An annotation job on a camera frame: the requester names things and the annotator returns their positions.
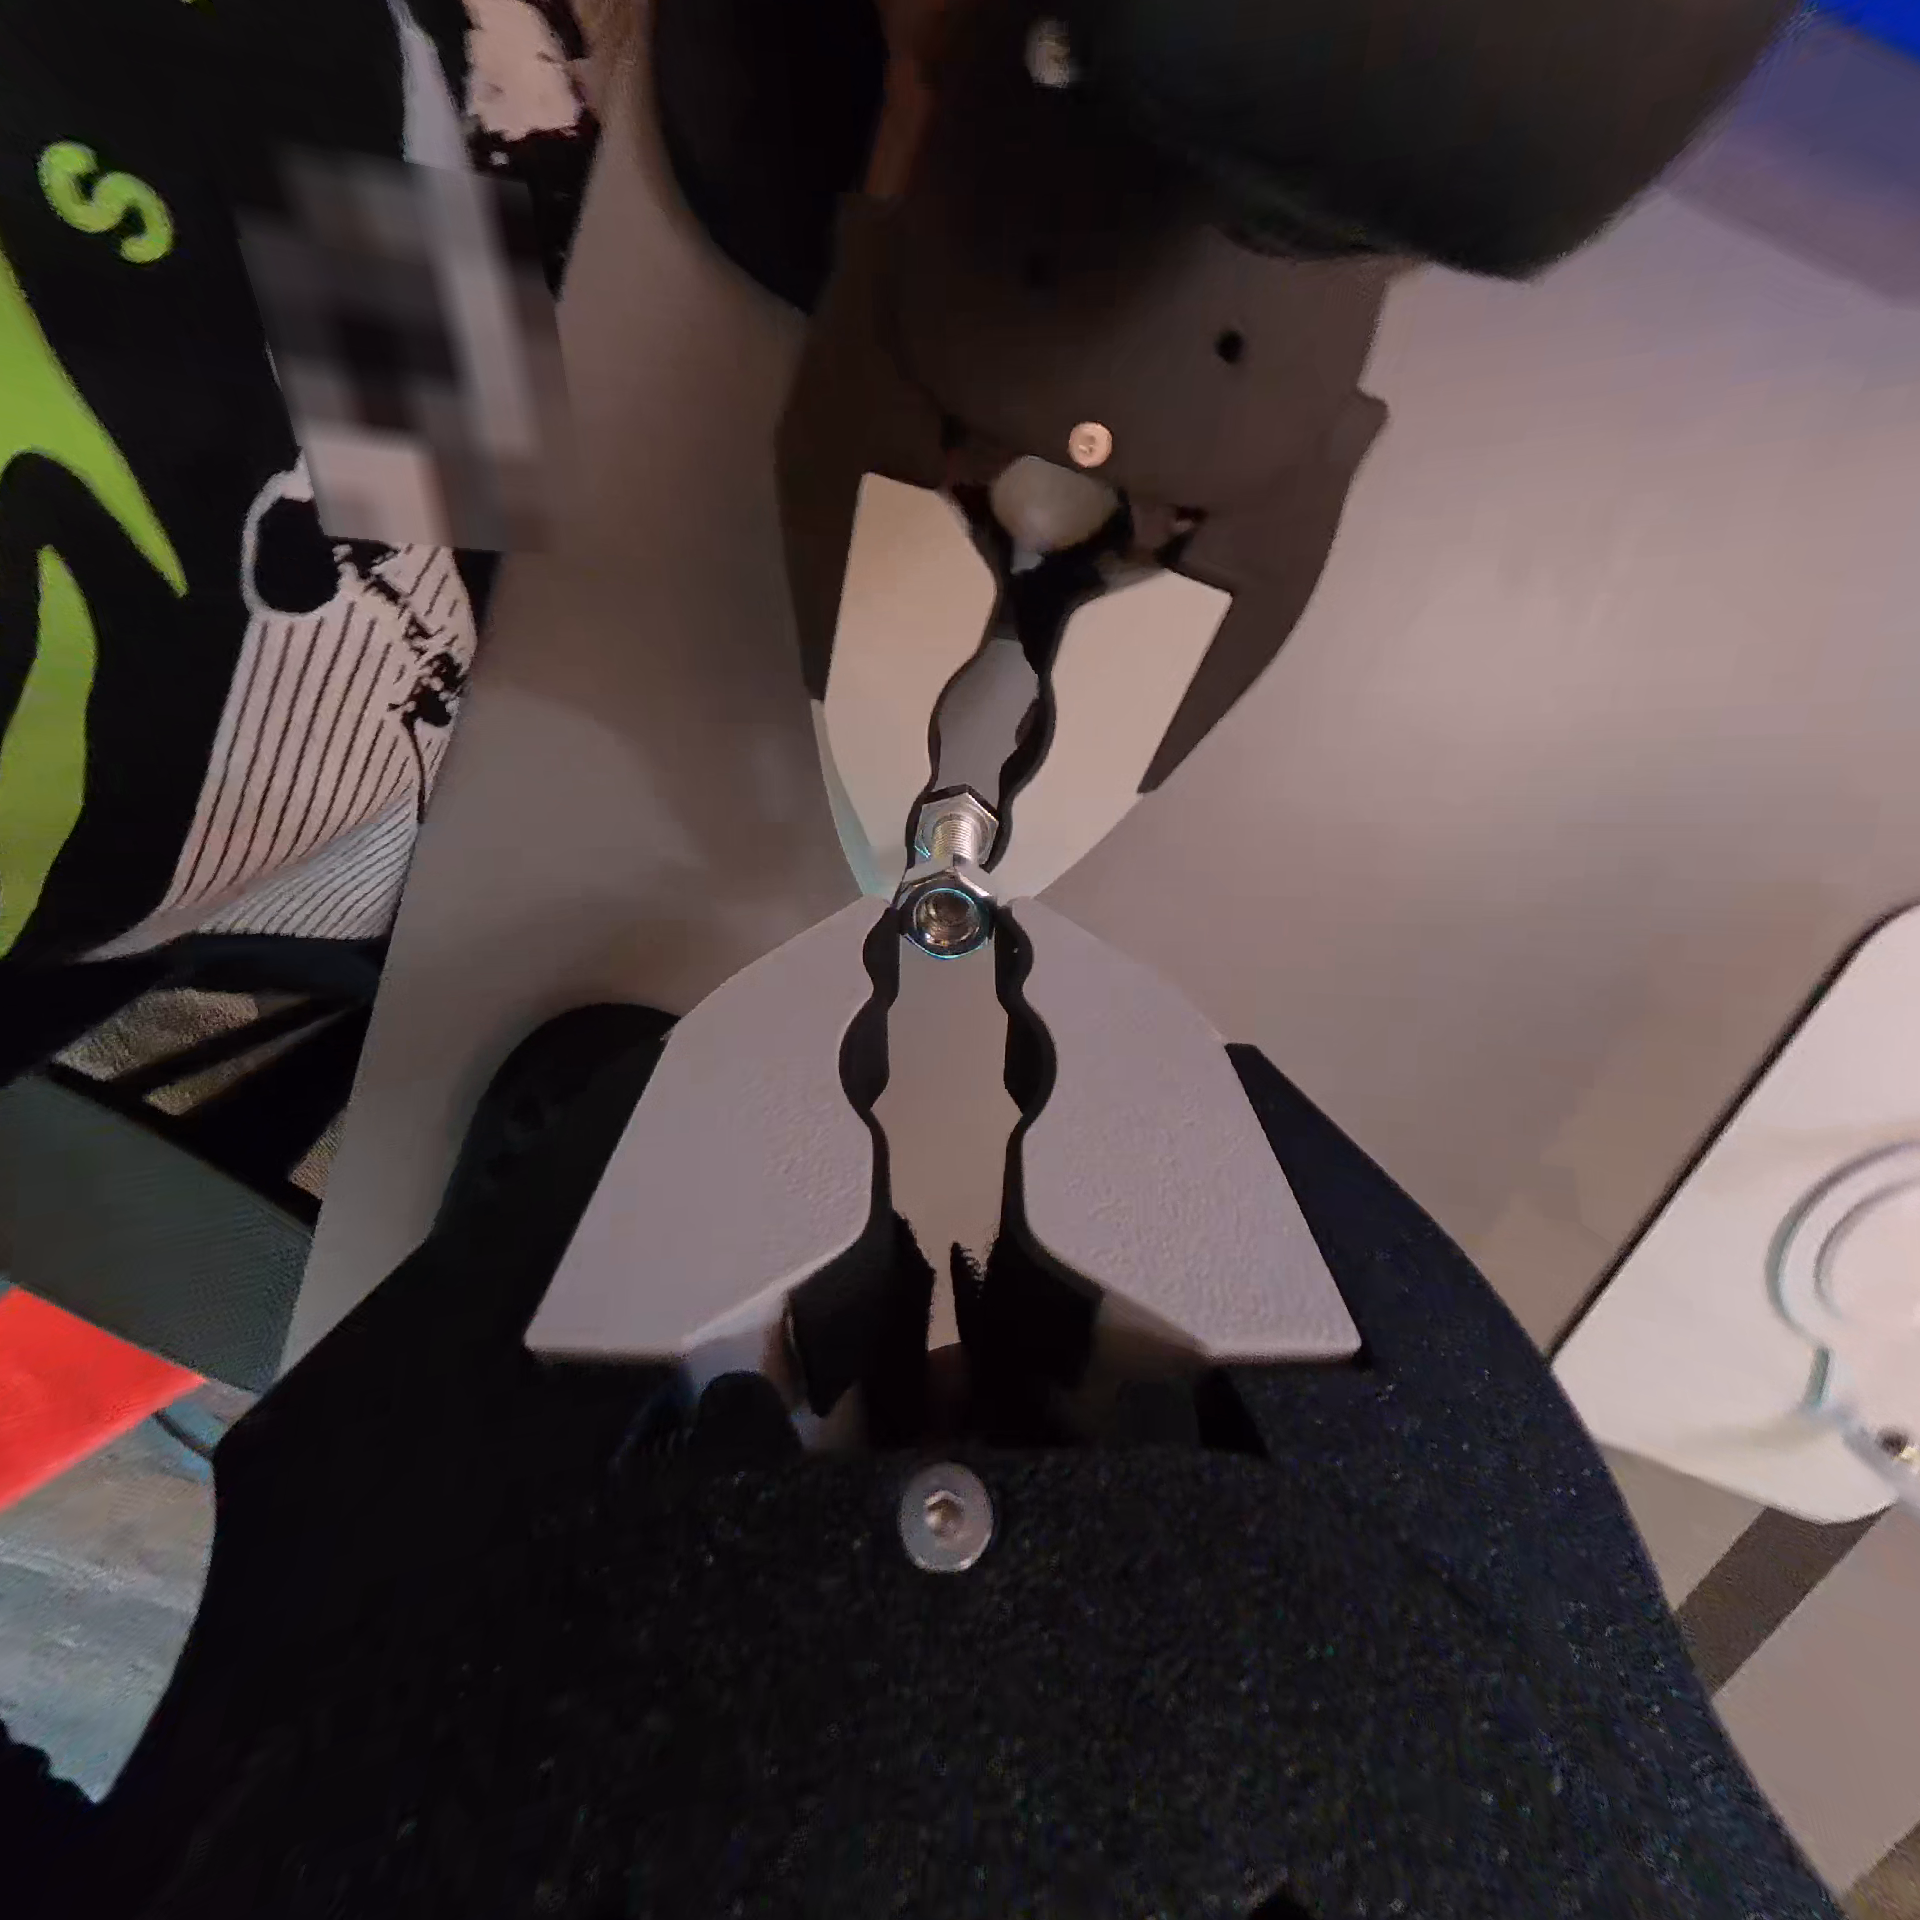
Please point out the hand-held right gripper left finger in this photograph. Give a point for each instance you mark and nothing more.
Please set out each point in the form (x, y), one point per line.
(722, 1184)

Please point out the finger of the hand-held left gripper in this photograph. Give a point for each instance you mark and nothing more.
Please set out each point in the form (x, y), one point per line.
(893, 644)
(1141, 674)

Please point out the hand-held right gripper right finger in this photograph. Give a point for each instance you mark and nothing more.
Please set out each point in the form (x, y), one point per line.
(1172, 1184)

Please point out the long steel hex bolt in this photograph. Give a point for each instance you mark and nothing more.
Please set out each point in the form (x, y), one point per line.
(955, 820)

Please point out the steel hex nut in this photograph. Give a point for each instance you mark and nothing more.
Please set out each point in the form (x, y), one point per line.
(917, 917)

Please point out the person's left forearm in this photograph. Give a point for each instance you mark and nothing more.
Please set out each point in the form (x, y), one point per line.
(750, 120)

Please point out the black wrist rest pad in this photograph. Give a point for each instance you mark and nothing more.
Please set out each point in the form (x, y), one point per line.
(570, 1049)

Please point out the white display stand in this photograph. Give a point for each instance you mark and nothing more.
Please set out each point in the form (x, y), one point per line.
(1695, 1320)

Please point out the orange red object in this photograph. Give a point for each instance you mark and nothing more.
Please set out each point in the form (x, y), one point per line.
(76, 1395)

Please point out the blue plastic bin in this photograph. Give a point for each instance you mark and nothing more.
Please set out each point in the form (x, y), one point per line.
(1875, 19)

